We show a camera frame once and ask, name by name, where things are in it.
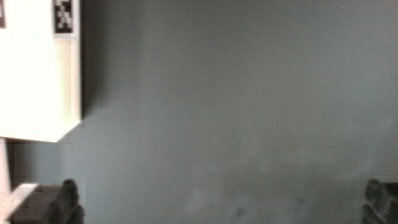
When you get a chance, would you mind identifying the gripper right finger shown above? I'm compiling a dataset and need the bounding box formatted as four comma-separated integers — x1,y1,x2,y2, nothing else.
361,179,398,224

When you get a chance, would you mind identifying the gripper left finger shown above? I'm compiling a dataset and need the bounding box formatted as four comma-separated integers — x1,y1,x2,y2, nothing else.
45,179,86,224

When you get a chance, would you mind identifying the white cabinet body box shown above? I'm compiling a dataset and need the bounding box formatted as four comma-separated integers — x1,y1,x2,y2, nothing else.
0,0,82,142

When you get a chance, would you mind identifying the white U-shaped fence frame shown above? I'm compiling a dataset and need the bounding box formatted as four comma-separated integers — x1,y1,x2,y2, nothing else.
0,138,40,224

